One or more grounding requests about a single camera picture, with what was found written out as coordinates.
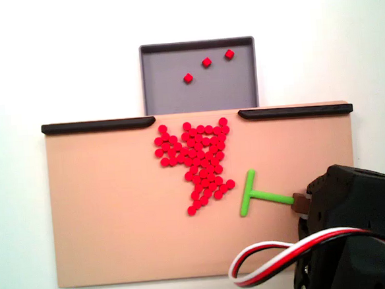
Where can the peach flat board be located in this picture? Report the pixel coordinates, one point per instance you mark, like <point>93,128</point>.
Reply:
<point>101,207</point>

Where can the red cube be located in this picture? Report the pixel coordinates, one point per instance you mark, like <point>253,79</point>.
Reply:
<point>229,54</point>
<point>207,62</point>
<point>188,78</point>

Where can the black edge rail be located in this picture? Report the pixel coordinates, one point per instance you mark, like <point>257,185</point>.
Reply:
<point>95,125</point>
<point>296,111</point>

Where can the grey shallow tray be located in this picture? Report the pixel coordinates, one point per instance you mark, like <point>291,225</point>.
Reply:
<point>176,96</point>

